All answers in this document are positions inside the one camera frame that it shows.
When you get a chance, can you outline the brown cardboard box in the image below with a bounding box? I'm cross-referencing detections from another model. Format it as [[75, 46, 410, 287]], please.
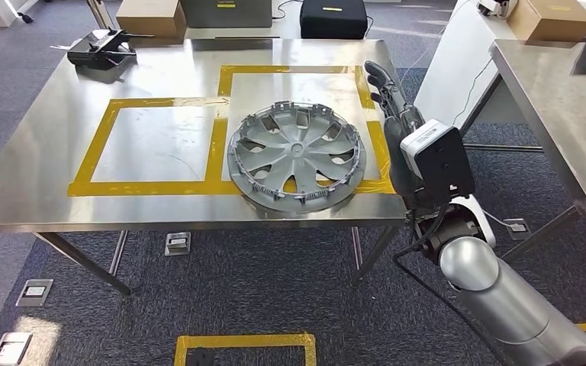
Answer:
[[505, 0, 586, 43], [116, 0, 188, 40]]

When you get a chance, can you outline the black power cable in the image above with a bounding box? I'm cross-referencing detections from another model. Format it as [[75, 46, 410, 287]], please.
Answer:
[[272, 0, 305, 21]]

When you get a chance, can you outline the metal tripod pole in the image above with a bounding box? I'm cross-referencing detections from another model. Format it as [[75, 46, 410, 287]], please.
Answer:
[[84, 0, 117, 31]]

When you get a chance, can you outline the grey wheel hubcap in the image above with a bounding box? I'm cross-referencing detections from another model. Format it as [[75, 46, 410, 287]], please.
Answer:
[[227, 101, 367, 214]]

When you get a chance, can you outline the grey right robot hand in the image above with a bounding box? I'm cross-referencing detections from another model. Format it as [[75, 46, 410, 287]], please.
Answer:
[[363, 59, 427, 198]]

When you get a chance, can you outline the thin green cable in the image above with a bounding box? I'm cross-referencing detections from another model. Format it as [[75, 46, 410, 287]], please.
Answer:
[[449, 56, 495, 128]]

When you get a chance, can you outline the white rolling stand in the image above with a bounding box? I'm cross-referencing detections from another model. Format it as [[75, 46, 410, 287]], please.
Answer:
[[0, 0, 42, 29]]

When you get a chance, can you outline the black case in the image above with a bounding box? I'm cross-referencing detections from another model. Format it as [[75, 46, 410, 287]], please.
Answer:
[[299, 0, 370, 40]]

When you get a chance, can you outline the black remote controller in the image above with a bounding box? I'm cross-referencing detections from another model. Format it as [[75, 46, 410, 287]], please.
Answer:
[[66, 28, 155, 72]]

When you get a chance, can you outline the white floor cable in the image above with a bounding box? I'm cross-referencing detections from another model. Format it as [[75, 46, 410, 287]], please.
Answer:
[[482, 209, 514, 231]]

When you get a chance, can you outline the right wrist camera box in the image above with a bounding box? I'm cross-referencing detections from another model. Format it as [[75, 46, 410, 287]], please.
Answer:
[[399, 118, 476, 206]]

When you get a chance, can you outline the silver floor socket plate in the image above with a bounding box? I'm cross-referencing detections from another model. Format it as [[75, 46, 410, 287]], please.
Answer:
[[501, 217, 533, 242], [15, 278, 54, 308], [0, 332, 34, 366], [164, 231, 192, 257]]

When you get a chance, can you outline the white headset device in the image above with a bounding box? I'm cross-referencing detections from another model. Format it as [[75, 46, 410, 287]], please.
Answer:
[[476, 0, 520, 18]]

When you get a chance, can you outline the white board panel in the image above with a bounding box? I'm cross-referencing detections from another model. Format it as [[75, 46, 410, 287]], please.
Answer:
[[414, 0, 509, 133]]

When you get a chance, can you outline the steel workbench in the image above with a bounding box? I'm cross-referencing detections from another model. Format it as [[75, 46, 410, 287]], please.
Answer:
[[0, 37, 411, 297], [488, 39, 586, 264]]

